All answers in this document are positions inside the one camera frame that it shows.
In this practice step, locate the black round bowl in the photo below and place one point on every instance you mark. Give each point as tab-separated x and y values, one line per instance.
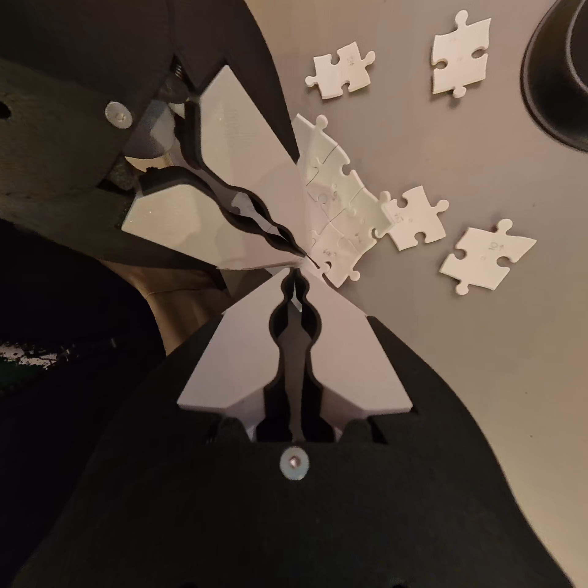
542	82

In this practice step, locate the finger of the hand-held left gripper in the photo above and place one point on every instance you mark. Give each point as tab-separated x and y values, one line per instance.
239	138
174	216

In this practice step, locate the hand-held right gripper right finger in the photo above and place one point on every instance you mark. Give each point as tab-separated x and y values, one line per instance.
358	367

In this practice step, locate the white puzzle piece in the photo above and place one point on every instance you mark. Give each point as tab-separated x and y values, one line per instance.
459	50
344	69
487	257
413	220

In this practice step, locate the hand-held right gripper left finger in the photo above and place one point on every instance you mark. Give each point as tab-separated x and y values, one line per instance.
229	367

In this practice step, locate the partly assembled white puzzle ball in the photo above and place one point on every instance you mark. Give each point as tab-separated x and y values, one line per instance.
330	183

